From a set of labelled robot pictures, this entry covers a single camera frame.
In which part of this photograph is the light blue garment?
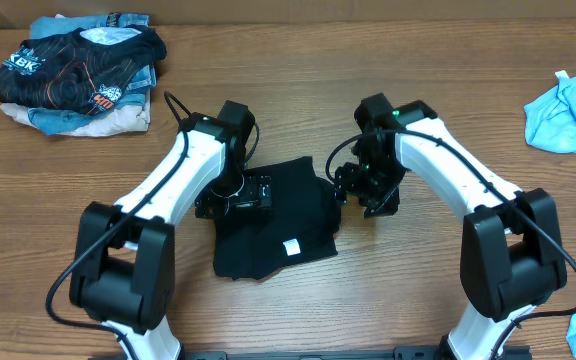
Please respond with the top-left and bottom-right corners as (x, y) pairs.
(524, 70), (576, 154)

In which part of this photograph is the folded cream white garment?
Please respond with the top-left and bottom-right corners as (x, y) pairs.
(0, 91), (150, 137)

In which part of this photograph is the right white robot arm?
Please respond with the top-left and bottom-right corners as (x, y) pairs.
(334, 94), (567, 359)

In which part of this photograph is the folded blue denim garment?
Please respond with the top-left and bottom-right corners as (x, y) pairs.
(30, 13), (156, 108)

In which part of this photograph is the black t-shirt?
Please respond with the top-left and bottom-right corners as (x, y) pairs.
(213, 156), (341, 280)

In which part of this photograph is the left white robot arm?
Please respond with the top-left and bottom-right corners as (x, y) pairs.
(69, 111), (272, 359)

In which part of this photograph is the black orange patterned shirt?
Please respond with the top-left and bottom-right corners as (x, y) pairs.
(0, 25), (167, 116)

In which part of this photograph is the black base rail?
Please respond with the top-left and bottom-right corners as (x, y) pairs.
(87, 344), (534, 360)

